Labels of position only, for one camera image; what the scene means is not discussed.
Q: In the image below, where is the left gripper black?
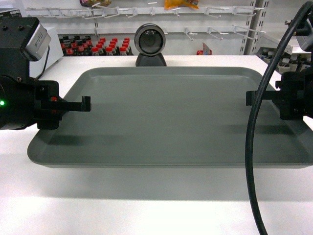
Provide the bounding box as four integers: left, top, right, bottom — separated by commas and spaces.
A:
35, 81, 91, 129

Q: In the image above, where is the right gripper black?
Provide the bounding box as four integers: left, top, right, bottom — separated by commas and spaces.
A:
246, 70, 313, 121

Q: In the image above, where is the grey rectangular serving tray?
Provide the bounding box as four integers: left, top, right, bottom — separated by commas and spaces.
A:
27, 66, 313, 169

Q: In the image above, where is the white checkout table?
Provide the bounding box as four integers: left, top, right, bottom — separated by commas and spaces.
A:
0, 55, 313, 235

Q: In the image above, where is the black round barcode scanner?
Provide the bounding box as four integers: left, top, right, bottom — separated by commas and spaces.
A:
134, 23, 167, 67

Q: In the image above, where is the yellow hanging snack bag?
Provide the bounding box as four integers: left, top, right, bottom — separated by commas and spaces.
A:
164, 0, 199, 9

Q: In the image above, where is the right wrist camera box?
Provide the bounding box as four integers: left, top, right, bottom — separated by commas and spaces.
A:
295, 21, 313, 52

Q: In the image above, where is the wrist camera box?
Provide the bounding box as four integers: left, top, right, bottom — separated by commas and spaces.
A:
24, 24, 51, 61
295, 21, 313, 52

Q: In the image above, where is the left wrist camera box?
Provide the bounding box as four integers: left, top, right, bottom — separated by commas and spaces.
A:
24, 24, 51, 61

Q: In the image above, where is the thick black cable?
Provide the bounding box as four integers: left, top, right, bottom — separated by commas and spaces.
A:
245, 1, 313, 235

